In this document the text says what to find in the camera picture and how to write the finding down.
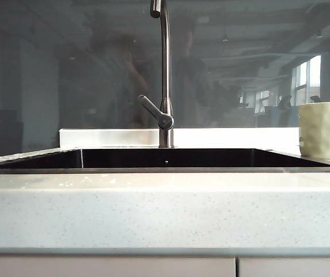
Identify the pale yellow ceramic mug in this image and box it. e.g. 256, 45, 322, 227
298, 101, 330, 159

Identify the black sink basin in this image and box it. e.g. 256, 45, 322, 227
0, 147, 330, 174

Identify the steel gooseneck faucet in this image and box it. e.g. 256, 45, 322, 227
149, 0, 175, 148

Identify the white backsplash ledge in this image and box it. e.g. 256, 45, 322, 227
58, 126, 301, 151

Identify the wide beige cabinet door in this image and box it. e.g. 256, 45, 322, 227
0, 256, 237, 277

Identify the narrow beige cabinet door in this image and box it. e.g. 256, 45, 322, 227
238, 256, 330, 277

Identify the steel faucet lever handle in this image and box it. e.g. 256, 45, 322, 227
137, 94, 174, 130

